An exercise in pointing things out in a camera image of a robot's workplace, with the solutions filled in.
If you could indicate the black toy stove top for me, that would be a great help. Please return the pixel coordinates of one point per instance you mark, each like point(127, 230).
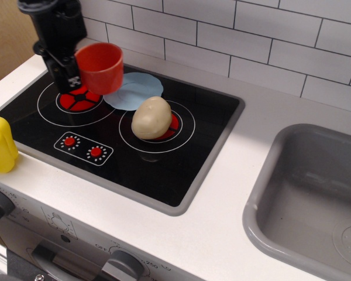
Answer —
point(76, 150)

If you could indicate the grey toy sink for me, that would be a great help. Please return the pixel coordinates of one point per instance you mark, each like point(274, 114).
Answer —
point(299, 210)

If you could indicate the yellow toy bell pepper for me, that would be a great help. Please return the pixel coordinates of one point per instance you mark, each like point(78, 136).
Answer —
point(8, 149)

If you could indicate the red plastic cup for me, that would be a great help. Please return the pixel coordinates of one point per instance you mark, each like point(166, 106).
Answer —
point(101, 67)

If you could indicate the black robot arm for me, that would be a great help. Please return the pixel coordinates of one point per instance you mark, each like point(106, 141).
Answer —
point(24, 8)

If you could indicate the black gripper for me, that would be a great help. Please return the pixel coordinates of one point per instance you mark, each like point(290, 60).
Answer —
point(60, 28)

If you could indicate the beige toy potato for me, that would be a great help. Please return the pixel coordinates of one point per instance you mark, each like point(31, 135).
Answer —
point(152, 119)

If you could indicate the grey right oven knob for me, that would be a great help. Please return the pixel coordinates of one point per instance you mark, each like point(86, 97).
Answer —
point(122, 266)

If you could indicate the light blue plate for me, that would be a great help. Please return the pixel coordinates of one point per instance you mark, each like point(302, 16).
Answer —
point(134, 93)

